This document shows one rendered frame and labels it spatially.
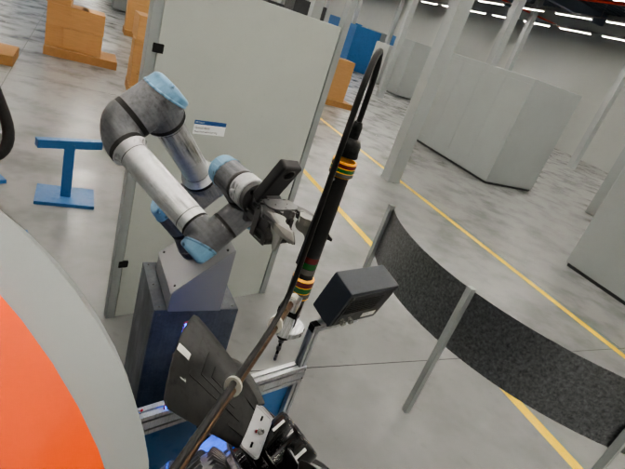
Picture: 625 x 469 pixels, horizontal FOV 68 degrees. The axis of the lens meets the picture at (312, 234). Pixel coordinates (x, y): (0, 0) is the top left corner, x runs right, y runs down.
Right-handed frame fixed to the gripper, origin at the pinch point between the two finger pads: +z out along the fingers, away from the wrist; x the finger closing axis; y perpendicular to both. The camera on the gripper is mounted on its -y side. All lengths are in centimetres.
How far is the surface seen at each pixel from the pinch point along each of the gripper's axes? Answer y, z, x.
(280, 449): 42.5, 12.9, 1.7
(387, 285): 43, -29, -77
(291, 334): 19.8, 4.2, 0.8
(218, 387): 30.6, 2.9, 13.6
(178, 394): 26.6, 4.9, 23.3
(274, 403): 98, -35, -47
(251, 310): 166, -161, -133
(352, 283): 42, -32, -61
